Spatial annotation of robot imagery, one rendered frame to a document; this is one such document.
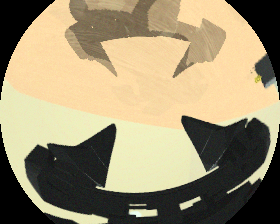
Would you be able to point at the black two-prong plug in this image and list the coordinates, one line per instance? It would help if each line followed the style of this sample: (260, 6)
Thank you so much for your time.
(265, 72)

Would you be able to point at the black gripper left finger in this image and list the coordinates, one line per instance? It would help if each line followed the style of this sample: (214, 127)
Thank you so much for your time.
(91, 157)

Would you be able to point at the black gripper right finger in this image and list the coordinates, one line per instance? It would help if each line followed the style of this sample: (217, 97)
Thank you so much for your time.
(210, 140)

